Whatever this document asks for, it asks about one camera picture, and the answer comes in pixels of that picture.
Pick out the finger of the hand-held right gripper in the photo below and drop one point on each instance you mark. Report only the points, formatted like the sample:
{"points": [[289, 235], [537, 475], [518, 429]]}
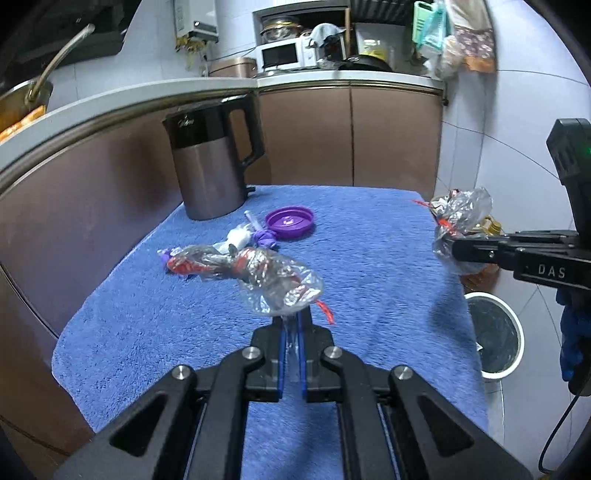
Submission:
{"points": [[480, 254]]}

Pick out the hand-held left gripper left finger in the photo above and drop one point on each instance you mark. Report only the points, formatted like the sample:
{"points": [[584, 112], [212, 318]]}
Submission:
{"points": [[280, 364]]}

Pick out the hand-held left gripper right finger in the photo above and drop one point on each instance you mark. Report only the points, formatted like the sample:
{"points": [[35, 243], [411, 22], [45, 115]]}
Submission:
{"points": [[302, 364]]}

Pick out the clear plastic wrapper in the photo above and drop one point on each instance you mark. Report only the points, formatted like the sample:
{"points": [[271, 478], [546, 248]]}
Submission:
{"points": [[466, 207], [277, 286]]}

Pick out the white round trash bin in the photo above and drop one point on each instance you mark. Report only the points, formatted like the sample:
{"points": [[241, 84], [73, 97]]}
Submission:
{"points": [[496, 337]]}

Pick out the red snack packet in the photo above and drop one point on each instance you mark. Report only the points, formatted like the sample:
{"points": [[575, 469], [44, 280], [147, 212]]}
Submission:
{"points": [[194, 264]]}

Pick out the person's right hand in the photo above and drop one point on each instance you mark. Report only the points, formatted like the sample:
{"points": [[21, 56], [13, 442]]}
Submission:
{"points": [[570, 332]]}

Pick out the cooking oil bottle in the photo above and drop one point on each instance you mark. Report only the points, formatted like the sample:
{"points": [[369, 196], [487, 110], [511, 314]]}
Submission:
{"points": [[491, 226]]}

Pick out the blue towel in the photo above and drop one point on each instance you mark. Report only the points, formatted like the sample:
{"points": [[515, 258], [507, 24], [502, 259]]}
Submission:
{"points": [[369, 277]]}

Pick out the purple candy wrapper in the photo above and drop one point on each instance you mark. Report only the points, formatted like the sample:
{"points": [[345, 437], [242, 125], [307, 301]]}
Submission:
{"points": [[267, 239], [165, 257]]}

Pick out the small white tissue ball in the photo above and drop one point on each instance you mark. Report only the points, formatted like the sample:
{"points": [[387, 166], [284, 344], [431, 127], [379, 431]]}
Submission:
{"points": [[239, 237]]}

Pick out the purple plastic lid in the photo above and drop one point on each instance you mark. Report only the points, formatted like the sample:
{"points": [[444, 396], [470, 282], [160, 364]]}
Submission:
{"points": [[290, 222]]}

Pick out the clear plastic tube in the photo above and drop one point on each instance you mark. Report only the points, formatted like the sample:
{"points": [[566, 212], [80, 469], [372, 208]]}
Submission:
{"points": [[251, 218]]}

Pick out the white plastic bag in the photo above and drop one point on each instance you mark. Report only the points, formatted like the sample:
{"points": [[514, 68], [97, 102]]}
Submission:
{"points": [[445, 57]]}

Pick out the dark steel electric kettle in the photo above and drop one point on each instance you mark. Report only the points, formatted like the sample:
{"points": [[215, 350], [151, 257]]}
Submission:
{"points": [[207, 175]]}

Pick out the floral hanging apron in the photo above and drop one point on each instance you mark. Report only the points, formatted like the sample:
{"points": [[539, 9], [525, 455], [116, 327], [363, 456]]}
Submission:
{"points": [[475, 46]]}

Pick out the black frying pan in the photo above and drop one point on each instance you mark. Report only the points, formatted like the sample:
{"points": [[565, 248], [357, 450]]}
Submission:
{"points": [[364, 62]]}

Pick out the green grater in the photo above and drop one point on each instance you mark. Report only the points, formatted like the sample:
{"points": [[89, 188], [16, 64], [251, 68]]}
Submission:
{"points": [[429, 27]]}

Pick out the wooden board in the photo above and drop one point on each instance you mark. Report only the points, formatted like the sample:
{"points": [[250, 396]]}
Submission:
{"points": [[347, 32]]}

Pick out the light blue cloth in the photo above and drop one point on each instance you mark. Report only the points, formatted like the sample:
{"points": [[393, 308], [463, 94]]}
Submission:
{"points": [[325, 32]]}

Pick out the glass pot lid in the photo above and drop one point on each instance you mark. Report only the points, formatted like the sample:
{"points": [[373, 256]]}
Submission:
{"points": [[270, 73]]}

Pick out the white microwave oven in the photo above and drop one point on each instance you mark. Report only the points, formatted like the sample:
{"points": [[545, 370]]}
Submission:
{"points": [[281, 53]]}

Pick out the steel pot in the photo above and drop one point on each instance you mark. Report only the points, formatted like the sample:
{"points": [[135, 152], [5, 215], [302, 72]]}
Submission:
{"points": [[279, 30]]}

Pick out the brown rice cooker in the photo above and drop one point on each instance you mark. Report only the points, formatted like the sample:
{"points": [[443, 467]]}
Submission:
{"points": [[231, 67]]}

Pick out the brass gas pipes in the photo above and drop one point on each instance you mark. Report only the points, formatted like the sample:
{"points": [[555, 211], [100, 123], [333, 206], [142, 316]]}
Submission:
{"points": [[189, 46]]}

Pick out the white water heater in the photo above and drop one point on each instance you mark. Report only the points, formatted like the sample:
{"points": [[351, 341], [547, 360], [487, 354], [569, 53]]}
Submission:
{"points": [[196, 16]]}

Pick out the black range hood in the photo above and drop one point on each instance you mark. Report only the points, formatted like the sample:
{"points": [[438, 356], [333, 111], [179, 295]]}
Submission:
{"points": [[92, 41]]}

